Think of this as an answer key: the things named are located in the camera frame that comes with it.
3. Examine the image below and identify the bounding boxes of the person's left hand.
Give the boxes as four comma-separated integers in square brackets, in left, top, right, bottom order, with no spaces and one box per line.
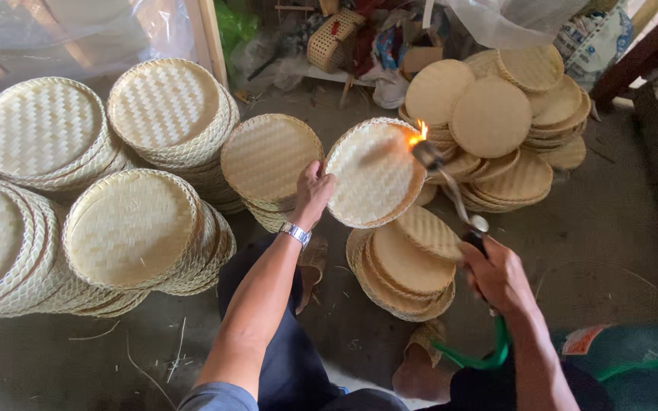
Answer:
[292,160,337,231]

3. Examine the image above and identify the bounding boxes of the person's right hand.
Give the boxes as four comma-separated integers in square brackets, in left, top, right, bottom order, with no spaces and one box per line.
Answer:
[458,236,537,318]

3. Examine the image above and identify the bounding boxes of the metal gas torch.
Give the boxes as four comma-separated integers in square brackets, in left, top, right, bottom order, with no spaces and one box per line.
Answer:
[408,119,504,318]

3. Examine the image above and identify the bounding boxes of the round woven bamboo tray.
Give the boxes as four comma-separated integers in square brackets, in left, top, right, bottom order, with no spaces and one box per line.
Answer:
[324,117,427,229]

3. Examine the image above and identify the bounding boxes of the pile of unrimmed woven discs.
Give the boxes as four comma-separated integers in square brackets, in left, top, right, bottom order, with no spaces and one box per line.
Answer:
[345,204,465,323]

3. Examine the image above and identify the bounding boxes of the woven sandal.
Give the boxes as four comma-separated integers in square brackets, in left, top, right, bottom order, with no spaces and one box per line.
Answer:
[392,319,455,404]
[295,235,330,316]

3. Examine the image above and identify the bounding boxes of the large heap of woven discs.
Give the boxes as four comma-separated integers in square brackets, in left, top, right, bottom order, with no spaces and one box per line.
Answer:
[398,43,593,215]

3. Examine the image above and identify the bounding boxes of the silver wristwatch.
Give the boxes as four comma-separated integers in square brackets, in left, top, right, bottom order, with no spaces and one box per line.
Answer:
[278,221,313,251]

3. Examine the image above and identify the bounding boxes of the teal gas cylinder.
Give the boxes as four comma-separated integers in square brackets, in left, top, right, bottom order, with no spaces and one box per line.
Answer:
[551,323,658,411]

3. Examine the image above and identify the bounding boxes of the person's dark trousers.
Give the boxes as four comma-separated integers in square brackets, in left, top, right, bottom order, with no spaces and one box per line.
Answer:
[216,237,615,411]

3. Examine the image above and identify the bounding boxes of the stack of woven bamboo trays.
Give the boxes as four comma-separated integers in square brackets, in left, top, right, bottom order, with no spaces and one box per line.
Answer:
[106,57,242,215]
[220,113,325,234]
[62,168,238,298]
[0,76,136,193]
[0,178,150,321]

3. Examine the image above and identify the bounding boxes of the heap of household clutter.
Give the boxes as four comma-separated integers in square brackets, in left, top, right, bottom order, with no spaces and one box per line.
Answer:
[229,0,450,110]

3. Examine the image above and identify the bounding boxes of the translucent plastic bag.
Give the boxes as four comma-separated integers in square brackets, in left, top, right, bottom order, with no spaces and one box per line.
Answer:
[436,0,593,50]

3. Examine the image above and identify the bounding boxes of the printed woven sack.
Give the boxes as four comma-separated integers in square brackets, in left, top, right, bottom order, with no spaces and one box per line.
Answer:
[553,5,636,88]

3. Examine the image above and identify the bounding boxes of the open-weave bamboo basket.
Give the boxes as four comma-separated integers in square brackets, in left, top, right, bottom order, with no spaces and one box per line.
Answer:
[306,8,367,74]

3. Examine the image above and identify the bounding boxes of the dark wooden furniture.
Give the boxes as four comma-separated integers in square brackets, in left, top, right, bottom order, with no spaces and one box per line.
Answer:
[591,0,658,112]

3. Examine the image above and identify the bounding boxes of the person's grey shirt sleeve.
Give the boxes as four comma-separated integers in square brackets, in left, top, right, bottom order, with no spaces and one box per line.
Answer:
[177,381,260,411]

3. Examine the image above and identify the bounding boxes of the green plastic bag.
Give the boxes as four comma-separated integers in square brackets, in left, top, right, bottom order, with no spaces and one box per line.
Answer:
[214,0,260,70]

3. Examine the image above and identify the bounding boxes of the clear plastic sheet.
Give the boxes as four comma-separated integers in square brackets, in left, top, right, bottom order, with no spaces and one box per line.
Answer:
[0,0,200,88]

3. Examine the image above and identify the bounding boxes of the green gas hose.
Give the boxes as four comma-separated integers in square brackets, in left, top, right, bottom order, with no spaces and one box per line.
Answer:
[431,314,511,371]

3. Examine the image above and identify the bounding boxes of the wooden post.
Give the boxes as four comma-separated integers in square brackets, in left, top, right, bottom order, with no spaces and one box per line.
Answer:
[183,0,230,88]

